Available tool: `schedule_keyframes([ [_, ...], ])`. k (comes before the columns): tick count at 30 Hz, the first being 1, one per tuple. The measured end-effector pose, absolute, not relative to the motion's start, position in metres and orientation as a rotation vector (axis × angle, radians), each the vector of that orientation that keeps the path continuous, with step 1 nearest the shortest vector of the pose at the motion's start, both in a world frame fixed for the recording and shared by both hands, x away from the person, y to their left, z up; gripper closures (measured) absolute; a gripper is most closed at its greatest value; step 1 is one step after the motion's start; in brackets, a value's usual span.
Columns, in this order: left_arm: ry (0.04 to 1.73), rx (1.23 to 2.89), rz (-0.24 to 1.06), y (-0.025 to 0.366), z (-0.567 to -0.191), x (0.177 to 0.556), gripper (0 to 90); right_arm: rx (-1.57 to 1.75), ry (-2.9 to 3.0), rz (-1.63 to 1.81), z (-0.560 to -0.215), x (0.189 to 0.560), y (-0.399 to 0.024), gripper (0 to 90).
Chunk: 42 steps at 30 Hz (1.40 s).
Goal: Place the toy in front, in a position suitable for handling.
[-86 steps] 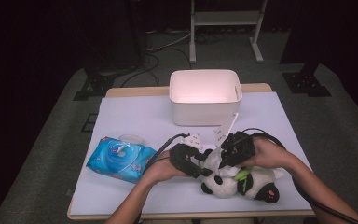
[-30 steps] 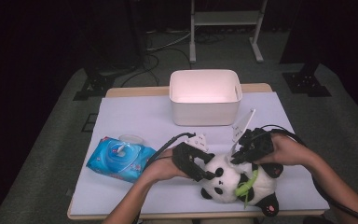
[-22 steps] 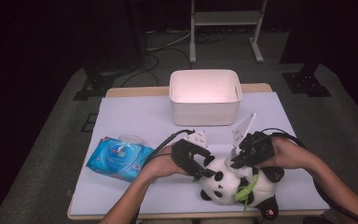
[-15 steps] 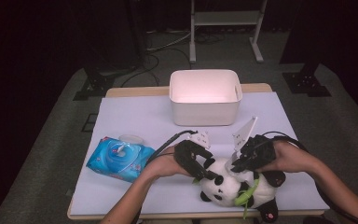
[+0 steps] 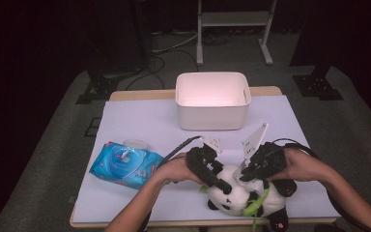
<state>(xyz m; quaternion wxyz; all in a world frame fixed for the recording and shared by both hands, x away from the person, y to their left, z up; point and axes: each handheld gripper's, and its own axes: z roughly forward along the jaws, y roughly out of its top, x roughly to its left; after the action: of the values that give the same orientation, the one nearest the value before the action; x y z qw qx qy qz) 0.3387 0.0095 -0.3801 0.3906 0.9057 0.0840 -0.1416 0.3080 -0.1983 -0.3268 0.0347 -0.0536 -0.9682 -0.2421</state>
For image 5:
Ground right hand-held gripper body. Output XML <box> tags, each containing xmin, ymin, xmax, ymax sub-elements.
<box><xmin>241</xmin><ymin>122</ymin><xmax>288</xmax><ymax>180</ymax></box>

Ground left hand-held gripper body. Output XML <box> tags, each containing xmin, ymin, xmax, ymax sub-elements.
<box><xmin>185</xmin><ymin>136</ymin><xmax>225</xmax><ymax>186</ymax></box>

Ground white wet wipe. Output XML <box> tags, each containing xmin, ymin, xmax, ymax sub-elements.
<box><xmin>233</xmin><ymin>160</ymin><xmax>265</xmax><ymax>194</ymax></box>

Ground panda plush toy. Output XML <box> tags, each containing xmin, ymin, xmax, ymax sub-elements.
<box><xmin>199</xmin><ymin>163</ymin><xmax>298</xmax><ymax>232</ymax></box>

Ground white plastic storage box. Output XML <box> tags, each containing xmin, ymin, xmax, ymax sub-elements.
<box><xmin>175</xmin><ymin>71</ymin><xmax>252</xmax><ymax>131</ymax></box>

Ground blue wet wipes pack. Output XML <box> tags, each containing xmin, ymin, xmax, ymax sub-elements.
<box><xmin>89</xmin><ymin>138</ymin><xmax>165</xmax><ymax>190</ymax></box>

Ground person's left hand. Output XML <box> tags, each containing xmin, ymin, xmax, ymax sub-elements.
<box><xmin>154</xmin><ymin>153</ymin><xmax>204</xmax><ymax>187</ymax></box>

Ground person's right hand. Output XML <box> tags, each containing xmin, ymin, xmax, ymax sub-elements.
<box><xmin>270</xmin><ymin>148</ymin><xmax>329</xmax><ymax>183</ymax></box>

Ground black stand base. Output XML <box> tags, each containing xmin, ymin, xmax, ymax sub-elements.
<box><xmin>292</xmin><ymin>66</ymin><xmax>344</xmax><ymax>102</ymax></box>
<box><xmin>75</xmin><ymin>69</ymin><xmax>124</xmax><ymax>104</ymax></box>

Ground light wooden table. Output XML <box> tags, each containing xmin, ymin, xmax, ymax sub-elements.
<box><xmin>70</xmin><ymin>85</ymin><xmax>337</xmax><ymax>228</ymax></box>

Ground black floor hatch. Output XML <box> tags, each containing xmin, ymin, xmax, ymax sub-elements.
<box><xmin>84</xmin><ymin>117</ymin><xmax>102</xmax><ymax>138</ymax></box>

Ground left hand-held gripper cable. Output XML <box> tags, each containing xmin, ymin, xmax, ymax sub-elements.
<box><xmin>141</xmin><ymin>135</ymin><xmax>203</xmax><ymax>232</ymax></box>

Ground black floor cable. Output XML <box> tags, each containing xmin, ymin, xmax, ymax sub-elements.
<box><xmin>125</xmin><ymin>49</ymin><xmax>200</xmax><ymax>91</ymax></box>

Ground grey floor cable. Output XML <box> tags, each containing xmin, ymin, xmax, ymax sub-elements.
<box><xmin>151</xmin><ymin>30</ymin><xmax>201</xmax><ymax>54</ymax></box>

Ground black cable bundle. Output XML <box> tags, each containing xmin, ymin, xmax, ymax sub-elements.
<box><xmin>202</xmin><ymin>32</ymin><xmax>237</xmax><ymax>46</ymax></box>

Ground white metal stand frame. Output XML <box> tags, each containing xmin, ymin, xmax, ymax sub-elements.
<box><xmin>195</xmin><ymin>0</ymin><xmax>278</xmax><ymax>67</ymax></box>

